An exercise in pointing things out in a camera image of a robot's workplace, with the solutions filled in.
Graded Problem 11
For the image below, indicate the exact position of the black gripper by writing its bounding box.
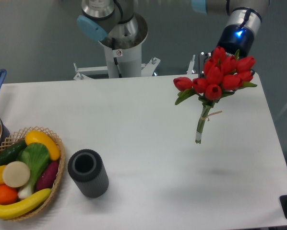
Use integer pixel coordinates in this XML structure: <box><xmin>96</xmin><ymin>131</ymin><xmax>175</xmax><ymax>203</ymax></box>
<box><xmin>198</xmin><ymin>25</ymin><xmax>255</xmax><ymax>78</ymax></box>

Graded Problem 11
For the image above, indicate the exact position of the red tulip bouquet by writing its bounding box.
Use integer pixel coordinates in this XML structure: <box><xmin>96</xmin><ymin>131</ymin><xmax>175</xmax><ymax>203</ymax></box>
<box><xmin>173</xmin><ymin>46</ymin><xmax>257</xmax><ymax>144</ymax></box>

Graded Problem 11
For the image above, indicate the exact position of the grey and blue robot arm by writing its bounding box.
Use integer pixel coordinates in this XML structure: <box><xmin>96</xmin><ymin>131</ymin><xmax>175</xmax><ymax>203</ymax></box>
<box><xmin>74</xmin><ymin>0</ymin><xmax>270</xmax><ymax>80</ymax></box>

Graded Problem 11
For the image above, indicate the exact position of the dark grey ribbed vase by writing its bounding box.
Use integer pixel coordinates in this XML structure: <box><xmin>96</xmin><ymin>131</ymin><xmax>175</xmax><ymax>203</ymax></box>
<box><xmin>68</xmin><ymin>149</ymin><xmax>109</xmax><ymax>198</ymax></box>

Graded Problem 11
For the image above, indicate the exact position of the green bok choy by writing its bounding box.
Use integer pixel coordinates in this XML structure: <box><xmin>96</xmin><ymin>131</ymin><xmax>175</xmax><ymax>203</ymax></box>
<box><xmin>17</xmin><ymin>143</ymin><xmax>49</xmax><ymax>200</ymax></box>

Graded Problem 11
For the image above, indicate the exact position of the purple sweet potato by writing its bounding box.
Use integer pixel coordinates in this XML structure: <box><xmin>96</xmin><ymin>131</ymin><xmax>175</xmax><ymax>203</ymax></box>
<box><xmin>36</xmin><ymin>161</ymin><xmax>59</xmax><ymax>191</ymax></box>

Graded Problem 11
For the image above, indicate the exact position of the woven wicker basket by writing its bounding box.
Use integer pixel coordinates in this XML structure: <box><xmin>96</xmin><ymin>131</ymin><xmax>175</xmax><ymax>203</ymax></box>
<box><xmin>0</xmin><ymin>126</ymin><xmax>65</xmax><ymax>221</ymax></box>

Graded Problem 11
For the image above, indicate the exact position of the dark green cucumber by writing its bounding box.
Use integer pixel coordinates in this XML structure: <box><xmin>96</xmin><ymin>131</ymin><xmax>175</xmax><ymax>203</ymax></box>
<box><xmin>0</xmin><ymin>140</ymin><xmax>27</xmax><ymax>166</ymax></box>

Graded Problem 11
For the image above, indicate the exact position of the beige round disc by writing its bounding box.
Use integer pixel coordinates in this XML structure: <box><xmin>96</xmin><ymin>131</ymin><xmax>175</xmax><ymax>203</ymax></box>
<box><xmin>2</xmin><ymin>161</ymin><xmax>30</xmax><ymax>188</ymax></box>

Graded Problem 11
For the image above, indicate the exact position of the orange fruit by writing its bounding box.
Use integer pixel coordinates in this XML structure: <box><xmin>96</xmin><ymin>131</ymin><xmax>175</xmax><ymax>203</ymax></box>
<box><xmin>0</xmin><ymin>184</ymin><xmax>18</xmax><ymax>205</ymax></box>

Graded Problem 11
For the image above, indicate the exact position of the yellow banana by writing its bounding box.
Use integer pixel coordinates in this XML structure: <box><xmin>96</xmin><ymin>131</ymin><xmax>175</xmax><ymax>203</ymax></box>
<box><xmin>0</xmin><ymin>188</ymin><xmax>51</xmax><ymax>220</ymax></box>

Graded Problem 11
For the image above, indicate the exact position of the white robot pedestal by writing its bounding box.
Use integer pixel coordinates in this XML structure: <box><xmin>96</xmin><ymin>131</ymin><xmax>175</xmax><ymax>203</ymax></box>
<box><xmin>73</xmin><ymin>13</ymin><xmax>161</xmax><ymax>80</ymax></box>

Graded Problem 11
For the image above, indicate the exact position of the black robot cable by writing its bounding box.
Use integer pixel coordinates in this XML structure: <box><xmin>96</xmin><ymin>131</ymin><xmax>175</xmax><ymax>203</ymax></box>
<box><xmin>111</xmin><ymin>37</ymin><xmax>123</xmax><ymax>78</ymax></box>

